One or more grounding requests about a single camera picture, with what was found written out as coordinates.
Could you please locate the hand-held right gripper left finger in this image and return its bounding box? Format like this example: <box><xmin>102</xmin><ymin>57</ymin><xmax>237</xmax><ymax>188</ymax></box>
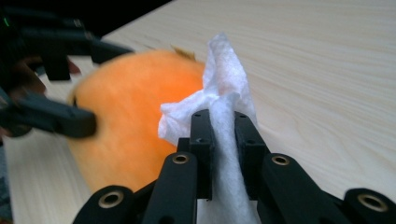
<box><xmin>190</xmin><ymin>108</ymin><xmax>217</xmax><ymax>201</ymax></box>

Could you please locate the orange round fruit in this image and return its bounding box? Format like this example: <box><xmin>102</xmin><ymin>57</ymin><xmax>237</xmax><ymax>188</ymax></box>
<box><xmin>66</xmin><ymin>46</ymin><xmax>206</xmax><ymax>193</ymax></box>

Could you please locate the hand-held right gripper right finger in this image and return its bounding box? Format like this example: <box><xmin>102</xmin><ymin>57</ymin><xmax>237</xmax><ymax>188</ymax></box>
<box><xmin>233</xmin><ymin>111</ymin><xmax>271</xmax><ymax>201</ymax></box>

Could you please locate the white wet wipe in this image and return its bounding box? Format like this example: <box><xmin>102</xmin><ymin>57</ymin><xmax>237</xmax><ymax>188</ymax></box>
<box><xmin>157</xmin><ymin>32</ymin><xmax>261</xmax><ymax>224</ymax></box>

